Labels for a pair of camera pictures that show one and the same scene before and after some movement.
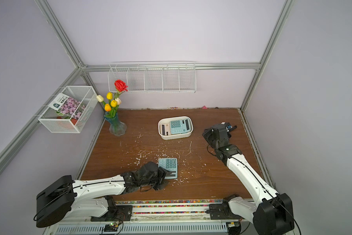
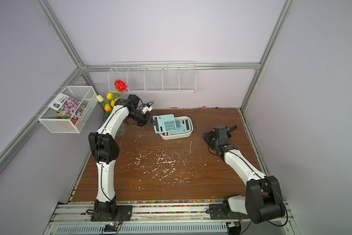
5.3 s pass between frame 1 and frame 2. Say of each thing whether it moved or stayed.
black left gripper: moved
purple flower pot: stayed
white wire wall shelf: stayed
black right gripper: stayed
